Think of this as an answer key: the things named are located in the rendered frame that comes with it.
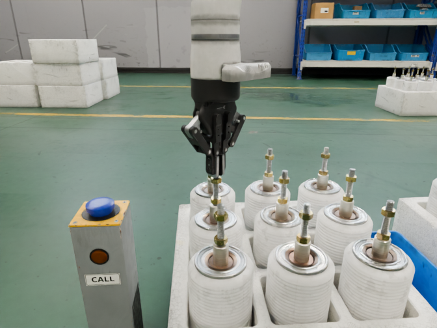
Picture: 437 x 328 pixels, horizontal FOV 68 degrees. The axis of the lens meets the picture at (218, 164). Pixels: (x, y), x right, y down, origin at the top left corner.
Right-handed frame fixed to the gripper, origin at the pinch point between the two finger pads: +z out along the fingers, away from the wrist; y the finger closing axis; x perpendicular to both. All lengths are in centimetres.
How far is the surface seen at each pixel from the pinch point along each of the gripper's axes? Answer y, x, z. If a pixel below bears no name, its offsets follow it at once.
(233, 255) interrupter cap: 6.0, 9.1, 10.2
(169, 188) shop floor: -35, -58, 35
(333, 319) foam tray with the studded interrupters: -2.2, 22.0, 19.7
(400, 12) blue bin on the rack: -469, -108, -51
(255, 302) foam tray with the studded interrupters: 4.9, 12.6, 17.6
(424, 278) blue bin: -33, 29, 28
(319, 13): -409, -191, -51
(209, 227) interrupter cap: 3.0, 1.2, 10.2
